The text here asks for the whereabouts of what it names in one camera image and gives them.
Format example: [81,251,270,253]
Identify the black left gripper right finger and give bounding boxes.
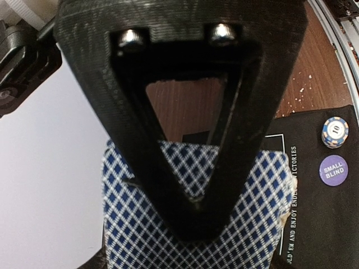
[53,0,309,243]

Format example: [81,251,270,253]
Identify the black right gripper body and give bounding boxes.
[1,18,62,117]

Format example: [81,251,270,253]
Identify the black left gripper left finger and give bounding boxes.
[78,247,107,269]

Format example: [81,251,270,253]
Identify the deck of playing cards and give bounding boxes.
[102,141,296,268]

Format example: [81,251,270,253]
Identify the poker chip stack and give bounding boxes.
[321,117,349,149]

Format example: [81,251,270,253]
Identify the purple small blind button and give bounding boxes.
[319,155,348,187]

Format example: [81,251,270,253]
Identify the black poker mat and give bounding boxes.
[182,104,359,269]

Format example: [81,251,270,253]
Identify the aluminium front frame rails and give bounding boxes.
[309,0,358,112]

